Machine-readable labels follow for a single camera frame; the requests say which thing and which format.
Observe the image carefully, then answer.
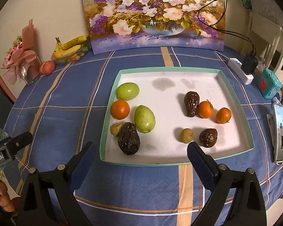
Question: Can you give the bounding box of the flower painting canvas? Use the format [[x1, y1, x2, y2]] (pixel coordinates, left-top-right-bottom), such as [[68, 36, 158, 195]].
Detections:
[[83, 0, 225, 54]]

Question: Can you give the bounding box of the red apple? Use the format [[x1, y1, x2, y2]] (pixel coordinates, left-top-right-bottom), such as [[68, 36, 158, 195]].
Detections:
[[39, 60, 55, 76]]

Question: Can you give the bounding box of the white tray teal rim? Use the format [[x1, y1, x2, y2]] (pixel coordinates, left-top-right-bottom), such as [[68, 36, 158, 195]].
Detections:
[[100, 67, 254, 166]]

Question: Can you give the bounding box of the bag of small fruits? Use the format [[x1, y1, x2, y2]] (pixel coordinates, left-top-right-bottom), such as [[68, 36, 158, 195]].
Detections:
[[51, 42, 90, 64]]

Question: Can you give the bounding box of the elongated dark brown date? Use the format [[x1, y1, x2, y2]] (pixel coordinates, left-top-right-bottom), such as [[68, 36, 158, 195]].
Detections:
[[184, 91, 200, 117]]

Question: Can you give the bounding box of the smartphone on stand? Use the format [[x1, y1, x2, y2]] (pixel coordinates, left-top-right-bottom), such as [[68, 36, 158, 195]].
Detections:
[[266, 103, 283, 165]]

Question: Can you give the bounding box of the tan longan round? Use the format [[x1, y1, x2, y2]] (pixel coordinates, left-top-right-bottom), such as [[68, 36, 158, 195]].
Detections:
[[179, 128, 194, 144]]

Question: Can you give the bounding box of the white shelf furniture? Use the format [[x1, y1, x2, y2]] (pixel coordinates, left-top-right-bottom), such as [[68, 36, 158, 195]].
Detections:
[[247, 11, 283, 82]]

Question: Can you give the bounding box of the white power strip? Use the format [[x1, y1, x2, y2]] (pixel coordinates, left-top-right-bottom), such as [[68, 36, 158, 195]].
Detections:
[[228, 58, 254, 85]]

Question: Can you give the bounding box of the pink ribbon flower bouquet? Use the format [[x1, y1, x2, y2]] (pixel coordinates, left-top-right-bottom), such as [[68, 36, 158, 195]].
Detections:
[[0, 18, 42, 103]]

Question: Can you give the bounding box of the tan longan cracked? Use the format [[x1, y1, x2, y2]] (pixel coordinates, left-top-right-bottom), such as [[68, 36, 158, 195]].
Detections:
[[110, 122, 123, 137]]

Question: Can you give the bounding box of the teal box red sticker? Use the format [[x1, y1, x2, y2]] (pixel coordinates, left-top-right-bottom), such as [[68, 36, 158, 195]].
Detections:
[[258, 68, 282, 99]]

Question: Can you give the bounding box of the black power adapter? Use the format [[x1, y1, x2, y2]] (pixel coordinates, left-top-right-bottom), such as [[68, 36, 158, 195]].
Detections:
[[241, 54, 258, 75]]

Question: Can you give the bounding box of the large green fruit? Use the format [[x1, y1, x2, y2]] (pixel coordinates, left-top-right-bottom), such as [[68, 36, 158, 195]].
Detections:
[[116, 82, 139, 101]]

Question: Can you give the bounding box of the orange tangerine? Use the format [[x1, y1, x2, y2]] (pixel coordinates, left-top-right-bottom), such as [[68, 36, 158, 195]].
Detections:
[[216, 107, 232, 124], [110, 100, 130, 120], [197, 99, 214, 119]]

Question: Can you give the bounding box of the person left hand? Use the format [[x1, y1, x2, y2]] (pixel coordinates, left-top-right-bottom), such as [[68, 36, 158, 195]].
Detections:
[[0, 181, 15, 212]]

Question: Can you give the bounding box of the black cable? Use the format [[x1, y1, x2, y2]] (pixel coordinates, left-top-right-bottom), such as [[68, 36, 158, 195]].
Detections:
[[197, 0, 257, 57]]

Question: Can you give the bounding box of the large dark brown date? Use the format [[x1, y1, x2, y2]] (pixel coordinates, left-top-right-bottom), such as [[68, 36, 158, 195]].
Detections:
[[118, 122, 141, 155]]

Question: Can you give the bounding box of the round dark brown date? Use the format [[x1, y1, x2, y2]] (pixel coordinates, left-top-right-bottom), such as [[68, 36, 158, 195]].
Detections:
[[199, 129, 218, 148]]

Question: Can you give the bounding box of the banana bunch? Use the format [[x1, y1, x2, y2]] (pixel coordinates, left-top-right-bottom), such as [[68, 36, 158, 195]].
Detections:
[[52, 36, 89, 59]]

